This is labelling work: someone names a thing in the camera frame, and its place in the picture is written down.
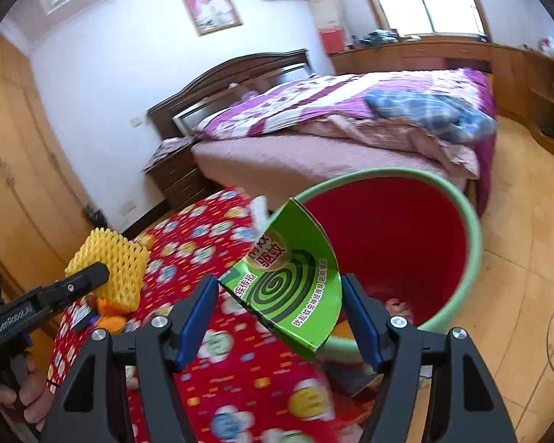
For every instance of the dark wooden headboard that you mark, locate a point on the dark wooden headboard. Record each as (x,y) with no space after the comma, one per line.
(221,83)

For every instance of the blue plaid cloth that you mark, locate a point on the blue plaid cloth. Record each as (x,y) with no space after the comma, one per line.
(434,110)

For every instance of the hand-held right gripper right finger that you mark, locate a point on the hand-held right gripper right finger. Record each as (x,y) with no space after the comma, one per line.
(362,327)

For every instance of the bed with purple quilt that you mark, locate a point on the bed with purple quilt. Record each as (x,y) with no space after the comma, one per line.
(304,101)

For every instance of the pile of blue clothes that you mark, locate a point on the pile of blue clothes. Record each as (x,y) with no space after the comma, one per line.
(376,39)

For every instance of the dark wooden nightstand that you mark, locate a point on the dark wooden nightstand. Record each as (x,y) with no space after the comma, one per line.
(180,180)

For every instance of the white wall socket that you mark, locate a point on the white wall socket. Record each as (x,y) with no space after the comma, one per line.
(136,122)
(128,205)

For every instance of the patterned cloth on nightstand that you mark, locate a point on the patterned cloth on nightstand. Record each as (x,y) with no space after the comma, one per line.
(166,152)

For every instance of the red flower printed blanket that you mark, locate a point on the red flower printed blanket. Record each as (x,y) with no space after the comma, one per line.
(258,378)

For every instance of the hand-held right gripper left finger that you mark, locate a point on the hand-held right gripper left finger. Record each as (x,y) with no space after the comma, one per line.
(197,320)

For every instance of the long wooden cabinet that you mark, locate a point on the long wooden cabinet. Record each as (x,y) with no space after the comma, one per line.
(512,69)

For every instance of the light wooden wardrobe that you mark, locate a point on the light wooden wardrobe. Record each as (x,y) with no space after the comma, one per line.
(23,157)

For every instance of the yellow foam fruit net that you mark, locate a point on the yellow foam fruit net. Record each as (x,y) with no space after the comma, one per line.
(115,267)

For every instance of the white and red curtain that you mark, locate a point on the white and red curtain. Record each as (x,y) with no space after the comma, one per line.
(330,9)

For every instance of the person's left hand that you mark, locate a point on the person's left hand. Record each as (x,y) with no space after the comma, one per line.
(30,397)

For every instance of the pink framed wall picture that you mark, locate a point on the pink framed wall picture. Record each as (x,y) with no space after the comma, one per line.
(211,10)

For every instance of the black charger plug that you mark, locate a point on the black charger plug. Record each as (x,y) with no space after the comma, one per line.
(94,216)

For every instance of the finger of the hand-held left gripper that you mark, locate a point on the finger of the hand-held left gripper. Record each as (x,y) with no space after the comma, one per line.
(74,284)

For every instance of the green mosquito coil box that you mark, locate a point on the green mosquito coil box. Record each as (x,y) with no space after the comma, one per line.
(295,295)

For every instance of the orange soft object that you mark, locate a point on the orange soft object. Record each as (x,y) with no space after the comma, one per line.
(111,318)

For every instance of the green and red bin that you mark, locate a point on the green and red bin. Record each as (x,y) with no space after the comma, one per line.
(397,240)

